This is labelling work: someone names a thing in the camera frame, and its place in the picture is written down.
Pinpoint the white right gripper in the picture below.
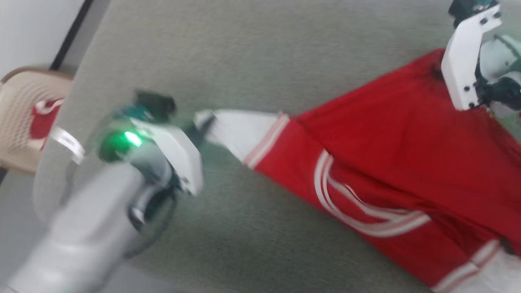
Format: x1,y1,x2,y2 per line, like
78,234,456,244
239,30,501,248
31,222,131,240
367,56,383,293
441,4,503,111

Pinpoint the red white garment in basket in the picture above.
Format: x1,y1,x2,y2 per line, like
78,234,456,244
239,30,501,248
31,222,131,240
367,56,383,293
29,98,65,151

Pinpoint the black vertical wall trim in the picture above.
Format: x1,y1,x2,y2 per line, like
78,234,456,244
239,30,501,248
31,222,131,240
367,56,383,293
49,0,96,70

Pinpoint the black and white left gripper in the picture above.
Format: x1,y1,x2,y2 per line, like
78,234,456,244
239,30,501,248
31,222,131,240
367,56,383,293
98,104,216,196

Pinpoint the grey fabric covered surface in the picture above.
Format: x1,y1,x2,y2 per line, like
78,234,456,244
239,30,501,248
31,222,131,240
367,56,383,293
35,0,521,293

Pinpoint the beige plastic laundry basket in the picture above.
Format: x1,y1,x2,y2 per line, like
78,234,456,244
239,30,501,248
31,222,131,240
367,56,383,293
0,67,74,175

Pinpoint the red garment with white stripes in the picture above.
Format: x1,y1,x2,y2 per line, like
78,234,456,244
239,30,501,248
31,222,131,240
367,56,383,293
195,48,521,293

